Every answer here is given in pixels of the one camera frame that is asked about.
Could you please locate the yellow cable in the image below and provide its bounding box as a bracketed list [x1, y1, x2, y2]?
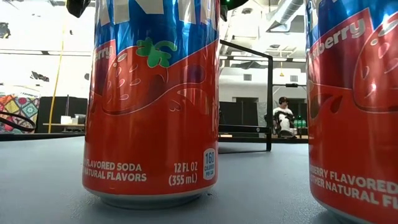
[48, 18, 67, 134]

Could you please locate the wooden desk with white boxes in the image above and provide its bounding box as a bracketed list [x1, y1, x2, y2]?
[42, 114, 86, 133]

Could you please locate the colourful patchwork quilt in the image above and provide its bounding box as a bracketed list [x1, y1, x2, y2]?
[0, 94, 40, 134]

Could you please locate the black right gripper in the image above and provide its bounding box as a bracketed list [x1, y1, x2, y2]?
[219, 0, 250, 22]

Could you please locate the dark ceiling fixture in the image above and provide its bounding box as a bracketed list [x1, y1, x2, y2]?
[0, 22, 12, 40]
[30, 71, 50, 83]

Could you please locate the black curved hoop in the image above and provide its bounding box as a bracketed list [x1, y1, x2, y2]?
[0, 111, 37, 133]

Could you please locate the red Fanta strawberry can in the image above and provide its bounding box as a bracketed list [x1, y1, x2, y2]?
[305, 0, 398, 224]
[81, 0, 221, 210]

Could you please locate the black partition panel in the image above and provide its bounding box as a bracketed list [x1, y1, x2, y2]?
[35, 95, 89, 134]
[219, 101, 259, 127]

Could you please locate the person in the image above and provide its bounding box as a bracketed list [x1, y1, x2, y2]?
[272, 96, 297, 138]

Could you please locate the grey ceiling duct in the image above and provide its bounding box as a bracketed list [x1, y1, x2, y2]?
[266, 0, 306, 32]

